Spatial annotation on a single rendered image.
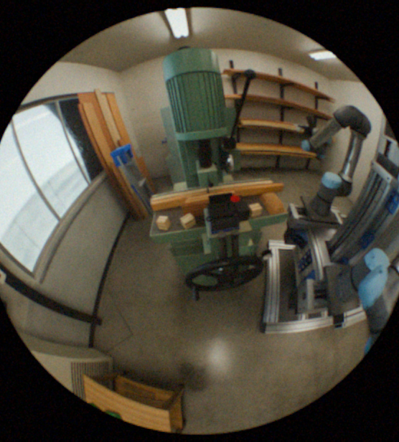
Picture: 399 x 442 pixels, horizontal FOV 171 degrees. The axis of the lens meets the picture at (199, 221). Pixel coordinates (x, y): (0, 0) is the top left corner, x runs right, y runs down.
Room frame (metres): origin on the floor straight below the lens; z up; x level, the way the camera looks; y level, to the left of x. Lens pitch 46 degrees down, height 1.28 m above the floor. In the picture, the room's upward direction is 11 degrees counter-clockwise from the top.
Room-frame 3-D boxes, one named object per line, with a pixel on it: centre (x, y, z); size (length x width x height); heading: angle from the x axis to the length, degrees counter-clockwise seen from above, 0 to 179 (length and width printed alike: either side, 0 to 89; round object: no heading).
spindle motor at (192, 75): (0.50, -0.07, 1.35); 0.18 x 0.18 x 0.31
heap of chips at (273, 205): (0.40, -0.34, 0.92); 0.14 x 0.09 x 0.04; 178
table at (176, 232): (0.39, -0.09, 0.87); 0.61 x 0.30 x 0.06; 88
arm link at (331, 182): (0.37, -0.75, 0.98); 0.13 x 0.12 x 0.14; 82
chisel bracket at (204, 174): (0.52, -0.07, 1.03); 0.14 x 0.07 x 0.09; 178
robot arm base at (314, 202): (0.37, -0.74, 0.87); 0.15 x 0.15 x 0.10
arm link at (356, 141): (0.35, -0.87, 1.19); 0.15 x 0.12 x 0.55; 82
